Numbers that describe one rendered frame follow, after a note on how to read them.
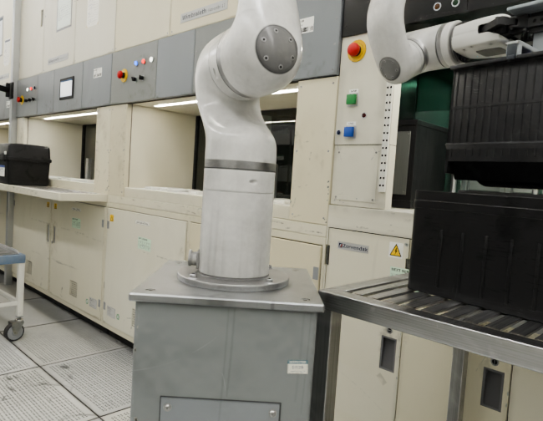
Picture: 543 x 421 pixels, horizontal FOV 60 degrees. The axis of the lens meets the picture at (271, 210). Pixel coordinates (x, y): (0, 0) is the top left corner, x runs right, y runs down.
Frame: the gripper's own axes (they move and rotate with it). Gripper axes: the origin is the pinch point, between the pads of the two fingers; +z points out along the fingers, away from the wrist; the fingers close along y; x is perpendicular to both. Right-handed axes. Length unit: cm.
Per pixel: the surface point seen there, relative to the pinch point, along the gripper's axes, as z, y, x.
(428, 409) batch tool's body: -34, -32, -88
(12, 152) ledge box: -296, 28, -22
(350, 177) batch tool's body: -66, -27, -25
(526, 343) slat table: 12, 25, -46
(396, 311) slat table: -5, 27, -46
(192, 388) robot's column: -23, 49, -60
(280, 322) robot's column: -16, 40, -49
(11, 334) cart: -236, 35, -118
